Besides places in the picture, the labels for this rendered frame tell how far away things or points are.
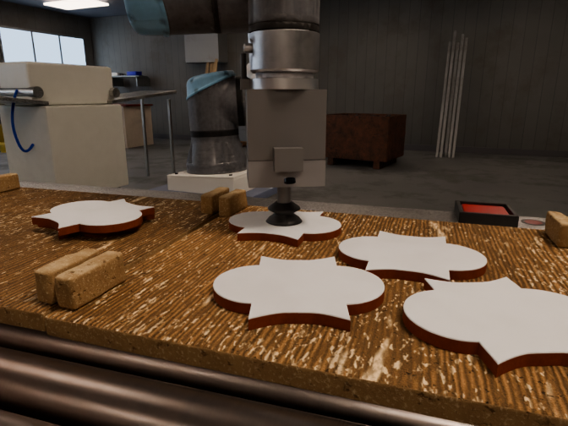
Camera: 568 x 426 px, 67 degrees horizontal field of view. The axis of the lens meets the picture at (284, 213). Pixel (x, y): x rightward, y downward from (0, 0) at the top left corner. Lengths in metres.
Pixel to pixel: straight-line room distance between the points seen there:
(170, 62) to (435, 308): 11.34
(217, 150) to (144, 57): 11.07
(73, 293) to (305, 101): 0.28
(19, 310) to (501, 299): 0.36
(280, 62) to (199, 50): 10.17
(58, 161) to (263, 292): 4.39
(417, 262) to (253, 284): 0.15
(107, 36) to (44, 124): 8.41
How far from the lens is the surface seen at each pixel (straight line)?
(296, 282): 0.35
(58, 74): 4.87
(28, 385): 0.33
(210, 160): 1.02
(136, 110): 10.09
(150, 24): 0.58
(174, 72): 11.49
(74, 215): 0.56
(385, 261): 0.40
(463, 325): 0.31
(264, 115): 0.46
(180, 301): 0.35
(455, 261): 0.42
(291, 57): 0.46
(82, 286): 0.36
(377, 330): 0.31
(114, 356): 0.35
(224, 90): 1.03
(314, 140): 0.47
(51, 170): 4.69
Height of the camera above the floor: 1.09
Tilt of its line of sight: 15 degrees down
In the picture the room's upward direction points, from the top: straight up
